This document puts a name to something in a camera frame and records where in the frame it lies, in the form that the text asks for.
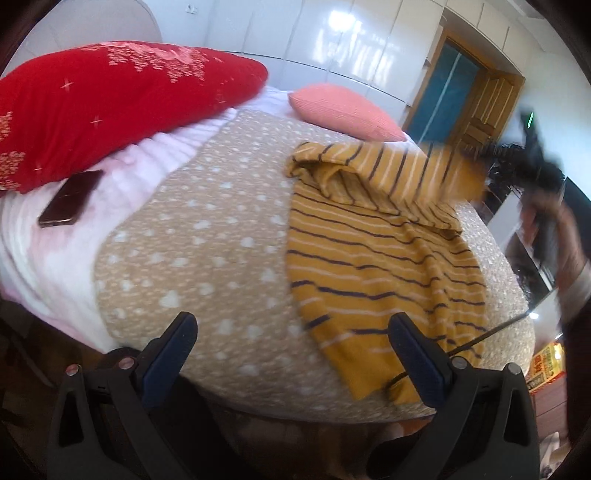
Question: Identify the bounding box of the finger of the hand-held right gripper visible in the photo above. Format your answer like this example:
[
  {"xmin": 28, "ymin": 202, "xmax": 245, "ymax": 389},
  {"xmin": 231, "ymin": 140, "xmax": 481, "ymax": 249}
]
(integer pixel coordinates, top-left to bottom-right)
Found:
[{"xmin": 462, "ymin": 141, "xmax": 522, "ymax": 163}]

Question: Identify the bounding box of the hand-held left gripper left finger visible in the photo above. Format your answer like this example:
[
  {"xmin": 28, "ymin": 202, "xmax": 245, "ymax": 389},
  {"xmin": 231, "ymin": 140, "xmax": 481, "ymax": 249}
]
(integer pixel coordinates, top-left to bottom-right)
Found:
[{"xmin": 46, "ymin": 312, "xmax": 198, "ymax": 480}]

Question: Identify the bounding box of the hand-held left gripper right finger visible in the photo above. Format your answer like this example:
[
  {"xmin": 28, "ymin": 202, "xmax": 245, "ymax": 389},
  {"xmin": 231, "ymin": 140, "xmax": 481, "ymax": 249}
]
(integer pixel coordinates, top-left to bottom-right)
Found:
[{"xmin": 388, "ymin": 313, "xmax": 541, "ymax": 480}]

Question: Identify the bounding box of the yellow striped knit shirt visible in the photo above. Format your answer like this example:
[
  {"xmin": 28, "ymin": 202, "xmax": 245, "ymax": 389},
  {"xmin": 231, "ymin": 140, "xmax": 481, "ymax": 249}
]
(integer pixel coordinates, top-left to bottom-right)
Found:
[{"xmin": 284, "ymin": 141, "xmax": 490, "ymax": 404}]

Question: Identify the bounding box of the person's right forearm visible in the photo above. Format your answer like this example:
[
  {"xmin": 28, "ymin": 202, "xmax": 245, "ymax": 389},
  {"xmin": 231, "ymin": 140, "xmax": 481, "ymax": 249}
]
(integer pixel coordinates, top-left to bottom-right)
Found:
[{"xmin": 551, "ymin": 198, "xmax": 591, "ymax": 324}]

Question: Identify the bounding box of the person's right hand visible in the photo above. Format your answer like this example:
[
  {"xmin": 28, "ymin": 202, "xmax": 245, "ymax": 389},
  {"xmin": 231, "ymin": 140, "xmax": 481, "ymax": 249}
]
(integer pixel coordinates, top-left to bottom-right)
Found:
[{"xmin": 521, "ymin": 185, "xmax": 570, "ymax": 259}]

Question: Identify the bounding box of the wooden door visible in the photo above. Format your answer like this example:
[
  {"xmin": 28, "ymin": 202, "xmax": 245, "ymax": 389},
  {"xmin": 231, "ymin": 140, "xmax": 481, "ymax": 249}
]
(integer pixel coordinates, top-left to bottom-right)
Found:
[{"xmin": 455, "ymin": 73, "xmax": 526, "ymax": 149}]

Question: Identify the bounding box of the blue glass door panel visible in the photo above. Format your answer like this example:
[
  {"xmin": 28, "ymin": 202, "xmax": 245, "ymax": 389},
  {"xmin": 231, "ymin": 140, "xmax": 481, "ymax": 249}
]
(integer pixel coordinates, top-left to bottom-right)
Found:
[{"xmin": 409, "ymin": 41, "xmax": 481, "ymax": 139}]

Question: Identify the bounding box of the black television screen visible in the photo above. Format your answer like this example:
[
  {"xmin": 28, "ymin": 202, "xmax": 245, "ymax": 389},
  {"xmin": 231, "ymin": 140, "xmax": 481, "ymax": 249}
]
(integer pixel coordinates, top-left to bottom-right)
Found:
[{"xmin": 505, "ymin": 231, "xmax": 561, "ymax": 308}]

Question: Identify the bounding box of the beige heart print blanket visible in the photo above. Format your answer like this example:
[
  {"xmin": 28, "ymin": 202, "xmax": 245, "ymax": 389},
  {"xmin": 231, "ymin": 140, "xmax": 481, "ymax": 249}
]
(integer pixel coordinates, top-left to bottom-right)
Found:
[{"xmin": 95, "ymin": 104, "xmax": 536, "ymax": 423}]

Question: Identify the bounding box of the yellow printed box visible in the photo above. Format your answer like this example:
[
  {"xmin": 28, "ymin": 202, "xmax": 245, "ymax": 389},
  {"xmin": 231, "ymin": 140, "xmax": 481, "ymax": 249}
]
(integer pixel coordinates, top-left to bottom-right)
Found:
[{"xmin": 529, "ymin": 344, "xmax": 567, "ymax": 394}]

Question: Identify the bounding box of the white pink fleece sheet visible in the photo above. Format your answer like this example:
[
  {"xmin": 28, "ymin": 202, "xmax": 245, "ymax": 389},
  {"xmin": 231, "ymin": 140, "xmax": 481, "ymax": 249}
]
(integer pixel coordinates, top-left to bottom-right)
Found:
[{"xmin": 0, "ymin": 87, "xmax": 296, "ymax": 352}]

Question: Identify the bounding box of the coral pink pillow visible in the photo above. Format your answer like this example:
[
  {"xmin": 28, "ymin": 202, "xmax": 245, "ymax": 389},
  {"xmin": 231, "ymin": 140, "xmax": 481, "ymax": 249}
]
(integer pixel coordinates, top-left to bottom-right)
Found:
[{"xmin": 288, "ymin": 84, "xmax": 407, "ymax": 142}]

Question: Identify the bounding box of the dark smartphone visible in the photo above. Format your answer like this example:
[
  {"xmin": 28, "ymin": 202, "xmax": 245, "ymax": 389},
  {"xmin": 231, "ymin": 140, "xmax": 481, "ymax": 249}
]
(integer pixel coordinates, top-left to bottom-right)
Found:
[{"xmin": 38, "ymin": 169, "xmax": 105, "ymax": 229}]

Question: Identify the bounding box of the white glossy wardrobe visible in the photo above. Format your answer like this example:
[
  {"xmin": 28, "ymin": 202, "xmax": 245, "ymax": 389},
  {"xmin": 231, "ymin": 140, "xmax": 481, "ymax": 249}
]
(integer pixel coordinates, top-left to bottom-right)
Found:
[{"xmin": 152, "ymin": 0, "xmax": 462, "ymax": 121}]

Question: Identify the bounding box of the red patterned pillow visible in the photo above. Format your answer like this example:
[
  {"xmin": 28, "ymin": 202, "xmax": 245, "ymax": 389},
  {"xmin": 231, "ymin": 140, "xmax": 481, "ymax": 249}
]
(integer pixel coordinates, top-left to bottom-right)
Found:
[{"xmin": 0, "ymin": 41, "xmax": 269, "ymax": 195}]

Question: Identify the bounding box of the white rounded headboard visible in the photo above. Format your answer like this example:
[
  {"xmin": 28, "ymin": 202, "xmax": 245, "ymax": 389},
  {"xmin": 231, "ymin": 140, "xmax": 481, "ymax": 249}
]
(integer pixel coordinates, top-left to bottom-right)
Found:
[{"xmin": 0, "ymin": 0, "xmax": 163, "ymax": 79}]

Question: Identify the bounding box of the black cable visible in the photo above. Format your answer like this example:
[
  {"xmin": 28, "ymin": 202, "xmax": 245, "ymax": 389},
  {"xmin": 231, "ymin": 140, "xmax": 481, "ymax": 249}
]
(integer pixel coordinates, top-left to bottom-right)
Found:
[{"xmin": 390, "ymin": 312, "xmax": 528, "ymax": 388}]

